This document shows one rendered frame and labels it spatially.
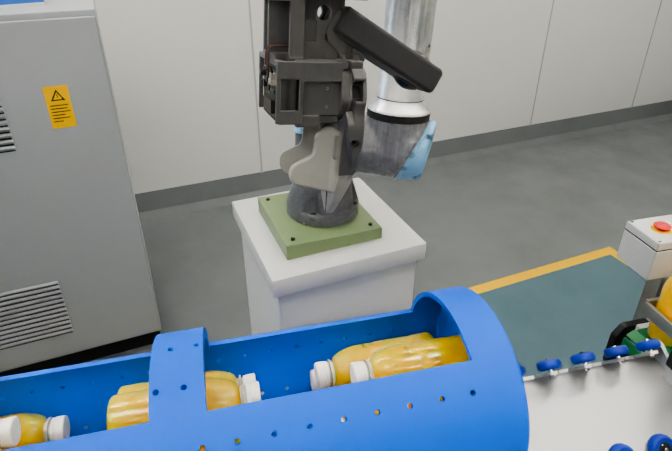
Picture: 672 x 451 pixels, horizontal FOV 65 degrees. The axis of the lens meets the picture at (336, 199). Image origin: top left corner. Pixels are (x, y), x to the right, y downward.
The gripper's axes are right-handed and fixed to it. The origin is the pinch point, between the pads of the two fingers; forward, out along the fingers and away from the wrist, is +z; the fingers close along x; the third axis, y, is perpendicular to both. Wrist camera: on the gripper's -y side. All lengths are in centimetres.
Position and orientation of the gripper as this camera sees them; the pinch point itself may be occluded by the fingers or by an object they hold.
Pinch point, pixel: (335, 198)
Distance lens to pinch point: 53.0
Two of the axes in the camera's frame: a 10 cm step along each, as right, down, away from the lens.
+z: -0.6, 9.3, 3.7
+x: 3.3, 3.6, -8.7
